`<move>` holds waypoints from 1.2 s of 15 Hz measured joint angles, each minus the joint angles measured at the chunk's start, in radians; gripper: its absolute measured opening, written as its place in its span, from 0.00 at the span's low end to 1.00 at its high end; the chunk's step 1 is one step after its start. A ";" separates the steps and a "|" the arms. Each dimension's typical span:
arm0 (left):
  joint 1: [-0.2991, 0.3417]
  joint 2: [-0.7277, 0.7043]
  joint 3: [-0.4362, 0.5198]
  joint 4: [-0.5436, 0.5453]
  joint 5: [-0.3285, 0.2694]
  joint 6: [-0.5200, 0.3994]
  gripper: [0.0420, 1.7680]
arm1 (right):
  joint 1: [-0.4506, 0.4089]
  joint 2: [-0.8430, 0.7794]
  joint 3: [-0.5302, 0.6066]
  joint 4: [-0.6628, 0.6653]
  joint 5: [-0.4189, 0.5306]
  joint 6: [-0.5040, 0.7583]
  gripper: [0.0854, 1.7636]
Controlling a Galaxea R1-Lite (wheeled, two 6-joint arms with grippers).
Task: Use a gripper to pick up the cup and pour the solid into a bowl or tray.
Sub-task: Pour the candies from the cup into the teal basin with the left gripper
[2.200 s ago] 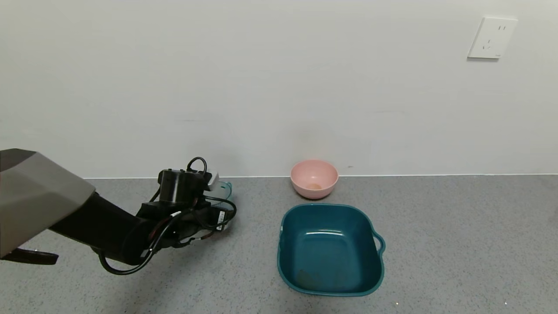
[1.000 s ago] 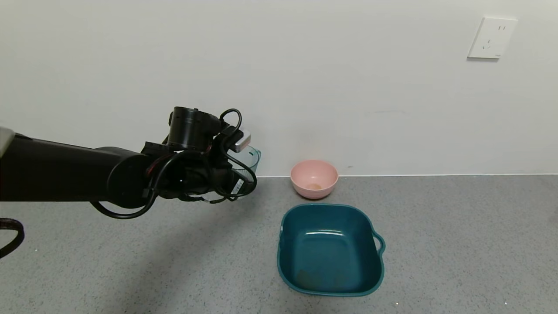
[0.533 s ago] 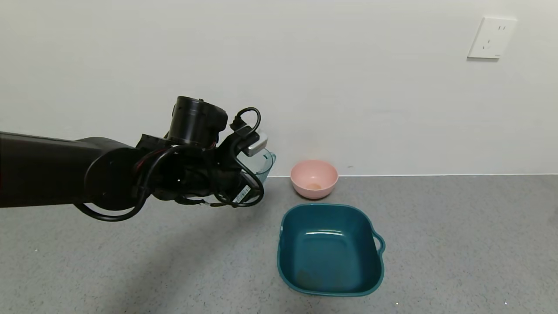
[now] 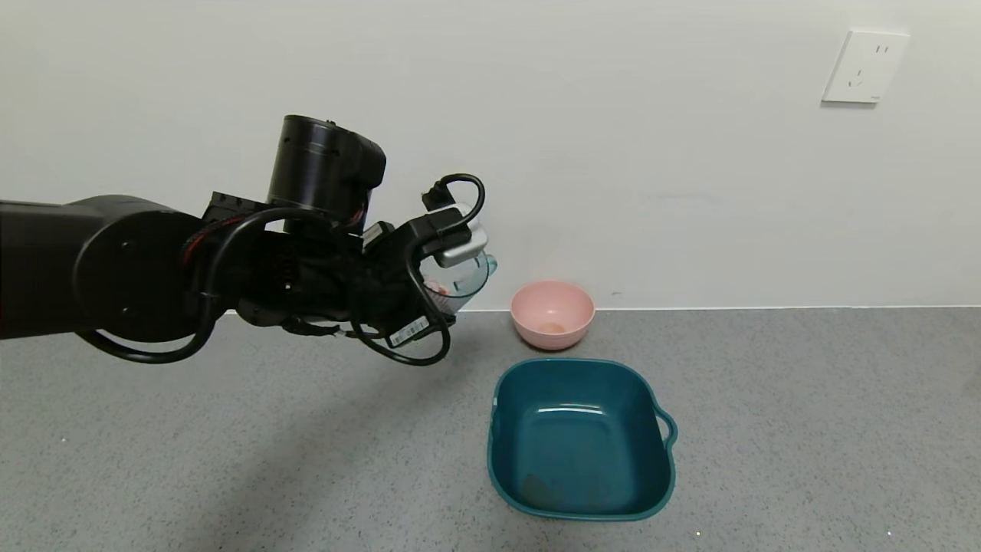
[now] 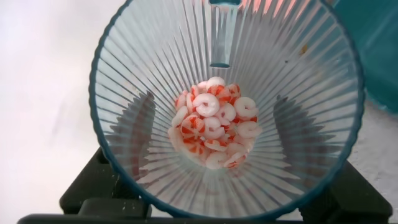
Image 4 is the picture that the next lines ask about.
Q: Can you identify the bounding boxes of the white wall power socket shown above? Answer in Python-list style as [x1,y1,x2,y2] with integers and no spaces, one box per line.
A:
[821,31,910,106]

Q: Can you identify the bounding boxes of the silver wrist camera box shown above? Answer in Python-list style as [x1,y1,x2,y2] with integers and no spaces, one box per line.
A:
[420,203,489,268]

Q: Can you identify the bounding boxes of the clear ribbed plastic cup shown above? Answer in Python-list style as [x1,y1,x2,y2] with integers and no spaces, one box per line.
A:
[424,253,499,317]

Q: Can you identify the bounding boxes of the thin black camera cable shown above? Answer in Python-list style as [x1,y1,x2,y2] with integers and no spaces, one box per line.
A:
[349,174,487,366]

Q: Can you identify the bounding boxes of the teal square plastic basin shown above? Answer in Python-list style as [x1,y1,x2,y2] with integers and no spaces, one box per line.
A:
[487,357,678,522]

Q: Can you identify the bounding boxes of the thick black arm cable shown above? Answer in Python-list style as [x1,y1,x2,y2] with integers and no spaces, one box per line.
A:
[74,208,311,365]

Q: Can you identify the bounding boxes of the pink plastic bowl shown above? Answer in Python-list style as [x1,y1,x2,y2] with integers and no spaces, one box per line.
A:
[510,281,596,352]

